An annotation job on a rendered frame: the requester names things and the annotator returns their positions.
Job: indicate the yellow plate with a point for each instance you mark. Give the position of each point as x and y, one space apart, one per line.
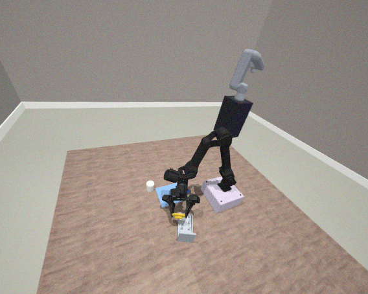
178 215

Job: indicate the white cylinder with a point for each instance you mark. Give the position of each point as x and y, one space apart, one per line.
150 186

